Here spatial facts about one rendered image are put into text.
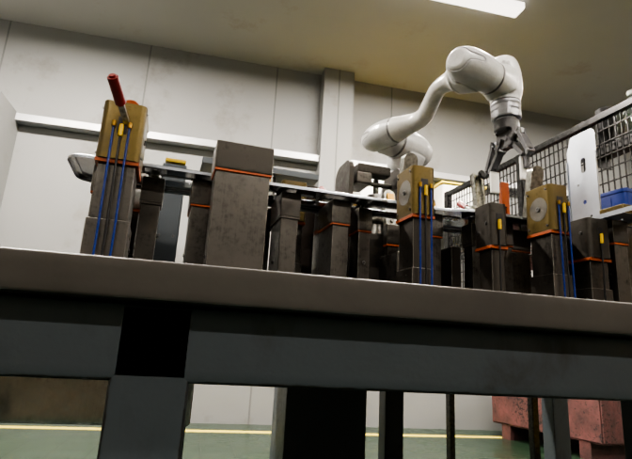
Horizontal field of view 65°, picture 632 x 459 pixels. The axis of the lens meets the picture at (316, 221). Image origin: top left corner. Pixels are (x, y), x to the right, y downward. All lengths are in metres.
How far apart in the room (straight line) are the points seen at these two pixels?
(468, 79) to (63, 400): 1.27
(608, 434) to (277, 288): 3.72
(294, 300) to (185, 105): 4.43
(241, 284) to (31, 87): 4.68
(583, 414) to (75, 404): 3.70
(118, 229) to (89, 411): 0.32
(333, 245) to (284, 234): 0.12
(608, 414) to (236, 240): 3.46
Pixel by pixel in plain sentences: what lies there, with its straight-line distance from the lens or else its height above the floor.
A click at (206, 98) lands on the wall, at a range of 4.94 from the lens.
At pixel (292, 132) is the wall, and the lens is 4.90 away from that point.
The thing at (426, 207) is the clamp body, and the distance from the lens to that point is 1.15.
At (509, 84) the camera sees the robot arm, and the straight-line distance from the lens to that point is 1.66.
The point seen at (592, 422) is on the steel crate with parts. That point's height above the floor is 0.25.
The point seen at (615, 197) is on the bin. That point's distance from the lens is 1.82.
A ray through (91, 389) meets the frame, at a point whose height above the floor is 0.55.
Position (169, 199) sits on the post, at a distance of 1.54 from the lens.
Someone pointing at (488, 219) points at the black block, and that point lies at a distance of 1.27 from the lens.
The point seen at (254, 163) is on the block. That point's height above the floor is 0.99.
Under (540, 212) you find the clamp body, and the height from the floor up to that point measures 0.98.
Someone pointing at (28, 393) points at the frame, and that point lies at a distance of 0.85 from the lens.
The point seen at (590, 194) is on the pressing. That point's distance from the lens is 1.75.
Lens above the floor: 0.62
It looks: 14 degrees up
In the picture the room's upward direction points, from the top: 3 degrees clockwise
